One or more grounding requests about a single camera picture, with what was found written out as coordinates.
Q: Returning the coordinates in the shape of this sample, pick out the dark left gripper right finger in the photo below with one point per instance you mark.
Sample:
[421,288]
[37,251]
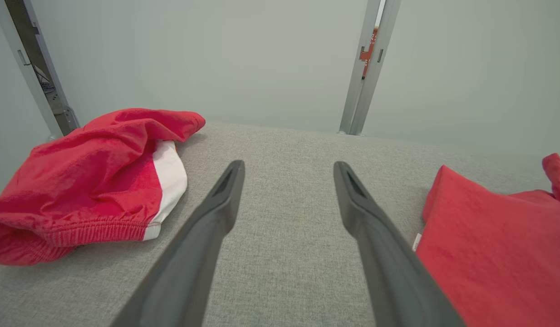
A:
[389,272]

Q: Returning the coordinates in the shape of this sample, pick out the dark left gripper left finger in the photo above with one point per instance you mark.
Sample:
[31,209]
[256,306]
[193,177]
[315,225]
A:
[189,259]

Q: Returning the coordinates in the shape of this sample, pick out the red basketball jersey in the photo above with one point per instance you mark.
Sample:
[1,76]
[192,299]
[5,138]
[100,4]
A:
[498,254]

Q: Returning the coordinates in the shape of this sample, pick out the red shirt with white trim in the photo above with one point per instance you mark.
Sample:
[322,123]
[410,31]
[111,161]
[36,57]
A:
[89,181]

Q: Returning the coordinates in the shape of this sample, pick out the small orange plastic piece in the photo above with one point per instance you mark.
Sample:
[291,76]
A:
[367,54]

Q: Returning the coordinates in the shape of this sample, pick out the grey double partition post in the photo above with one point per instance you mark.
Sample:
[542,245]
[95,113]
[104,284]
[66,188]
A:
[359,95]

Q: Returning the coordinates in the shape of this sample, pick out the grey metal partition frame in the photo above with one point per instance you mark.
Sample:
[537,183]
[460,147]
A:
[30,59]

